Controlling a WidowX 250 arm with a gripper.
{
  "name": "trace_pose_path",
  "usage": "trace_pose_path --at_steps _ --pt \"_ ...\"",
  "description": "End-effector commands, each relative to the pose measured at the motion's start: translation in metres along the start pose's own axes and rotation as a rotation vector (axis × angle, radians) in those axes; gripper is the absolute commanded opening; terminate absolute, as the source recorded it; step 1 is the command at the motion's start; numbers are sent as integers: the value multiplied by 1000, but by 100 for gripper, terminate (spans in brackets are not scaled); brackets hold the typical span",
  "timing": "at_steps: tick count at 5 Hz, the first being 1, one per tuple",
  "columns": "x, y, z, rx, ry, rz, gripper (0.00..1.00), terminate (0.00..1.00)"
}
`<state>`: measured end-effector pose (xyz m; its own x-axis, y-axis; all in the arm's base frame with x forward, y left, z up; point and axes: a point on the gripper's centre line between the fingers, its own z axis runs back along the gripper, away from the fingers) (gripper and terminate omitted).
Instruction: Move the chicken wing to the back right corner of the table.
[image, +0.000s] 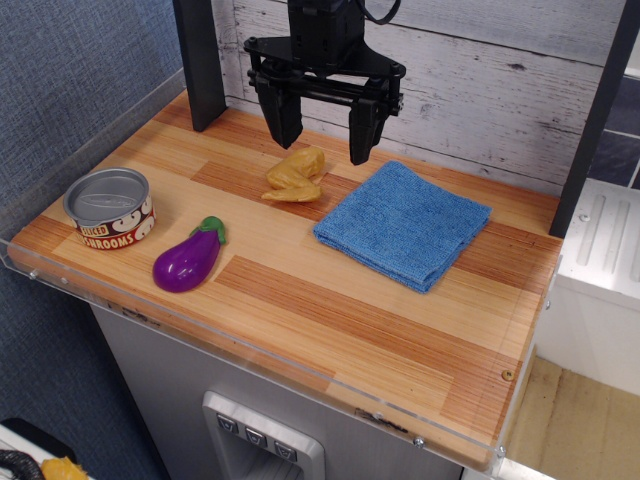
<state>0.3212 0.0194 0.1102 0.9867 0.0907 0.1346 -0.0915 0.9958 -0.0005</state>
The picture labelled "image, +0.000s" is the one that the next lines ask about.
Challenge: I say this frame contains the purple toy eggplant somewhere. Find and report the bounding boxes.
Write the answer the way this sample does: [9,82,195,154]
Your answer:
[152,216,226,293]

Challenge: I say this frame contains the folded blue cloth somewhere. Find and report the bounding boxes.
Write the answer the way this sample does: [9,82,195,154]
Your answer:
[313,161,492,294]

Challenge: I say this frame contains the silver dispenser panel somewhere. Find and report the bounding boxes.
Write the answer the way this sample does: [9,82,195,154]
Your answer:
[202,391,326,479]

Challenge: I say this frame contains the right dark metal post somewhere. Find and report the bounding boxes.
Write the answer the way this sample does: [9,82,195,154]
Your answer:
[549,0,639,238]

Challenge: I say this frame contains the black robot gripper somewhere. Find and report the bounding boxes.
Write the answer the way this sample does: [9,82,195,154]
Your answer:
[244,1,406,165]

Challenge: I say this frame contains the grey toy fridge cabinet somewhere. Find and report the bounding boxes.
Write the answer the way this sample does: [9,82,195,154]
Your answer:
[93,307,463,479]

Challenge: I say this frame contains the left dark metal post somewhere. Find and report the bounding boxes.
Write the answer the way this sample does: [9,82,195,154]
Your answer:
[172,0,227,132]

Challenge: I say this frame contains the sliced mushrooms tin can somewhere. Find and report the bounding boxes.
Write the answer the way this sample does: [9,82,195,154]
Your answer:
[63,167,156,250]

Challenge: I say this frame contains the black cable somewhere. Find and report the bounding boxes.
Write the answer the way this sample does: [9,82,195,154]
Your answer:
[355,0,402,25]

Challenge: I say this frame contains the dark metal post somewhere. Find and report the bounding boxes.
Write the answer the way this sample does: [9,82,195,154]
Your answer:
[172,0,227,132]
[549,0,639,238]

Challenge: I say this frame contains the yellow toy chicken wing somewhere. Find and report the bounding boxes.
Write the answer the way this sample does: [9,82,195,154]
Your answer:
[261,146,325,202]

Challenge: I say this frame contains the white toy sink unit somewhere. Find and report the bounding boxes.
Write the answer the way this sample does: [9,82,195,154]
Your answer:
[534,180,639,394]

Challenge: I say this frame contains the yellow object bottom left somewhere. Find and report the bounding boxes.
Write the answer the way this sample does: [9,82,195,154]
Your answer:
[41,457,90,480]

